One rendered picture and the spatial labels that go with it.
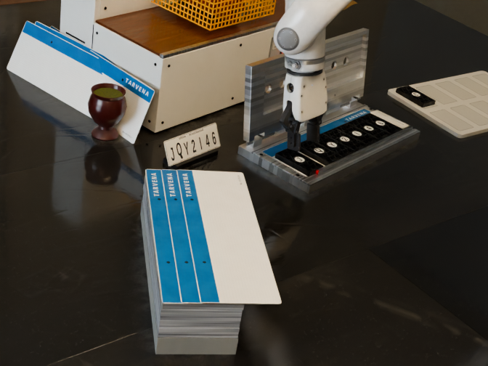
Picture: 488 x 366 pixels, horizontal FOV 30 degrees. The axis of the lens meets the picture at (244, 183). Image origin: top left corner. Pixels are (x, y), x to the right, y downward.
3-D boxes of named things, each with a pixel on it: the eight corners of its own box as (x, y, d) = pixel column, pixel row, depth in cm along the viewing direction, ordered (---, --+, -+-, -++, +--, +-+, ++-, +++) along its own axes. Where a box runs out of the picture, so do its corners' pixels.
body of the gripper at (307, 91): (303, 72, 185) (303, 125, 189) (333, 62, 192) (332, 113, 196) (275, 67, 189) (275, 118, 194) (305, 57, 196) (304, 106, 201)
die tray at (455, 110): (459, 139, 228) (460, 135, 227) (385, 93, 245) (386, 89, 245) (556, 113, 250) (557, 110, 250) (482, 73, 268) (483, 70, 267)
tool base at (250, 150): (308, 194, 194) (311, 179, 192) (237, 153, 205) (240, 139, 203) (418, 139, 224) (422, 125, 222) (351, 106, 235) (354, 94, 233)
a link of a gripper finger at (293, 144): (291, 125, 190) (291, 155, 192) (301, 121, 192) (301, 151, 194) (279, 121, 192) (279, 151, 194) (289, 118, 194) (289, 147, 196)
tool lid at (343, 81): (251, 66, 194) (245, 64, 195) (248, 149, 202) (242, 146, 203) (369, 29, 224) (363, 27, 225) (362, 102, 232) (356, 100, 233)
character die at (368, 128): (378, 144, 214) (379, 139, 214) (345, 126, 219) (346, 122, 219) (390, 138, 218) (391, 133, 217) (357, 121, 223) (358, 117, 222)
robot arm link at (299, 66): (306, 62, 184) (306, 77, 185) (332, 54, 190) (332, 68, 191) (275, 56, 189) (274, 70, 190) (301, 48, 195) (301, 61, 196)
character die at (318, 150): (328, 167, 201) (329, 163, 200) (294, 149, 206) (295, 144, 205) (341, 161, 204) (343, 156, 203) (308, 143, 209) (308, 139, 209)
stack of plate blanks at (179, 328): (235, 354, 147) (245, 304, 142) (155, 354, 144) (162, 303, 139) (205, 216, 181) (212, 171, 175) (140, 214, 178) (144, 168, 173)
